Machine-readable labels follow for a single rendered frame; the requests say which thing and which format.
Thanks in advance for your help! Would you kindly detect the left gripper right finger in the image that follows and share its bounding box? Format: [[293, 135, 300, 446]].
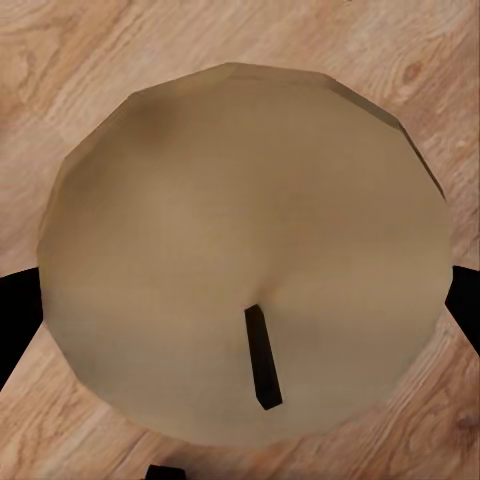
[[445, 265, 480, 355]]

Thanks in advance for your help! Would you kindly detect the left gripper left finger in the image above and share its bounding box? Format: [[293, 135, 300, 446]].
[[0, 267, 43, 390]]

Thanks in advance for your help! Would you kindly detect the pillar candle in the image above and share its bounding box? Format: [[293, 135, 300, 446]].
[[36, 61, 453, 446]]

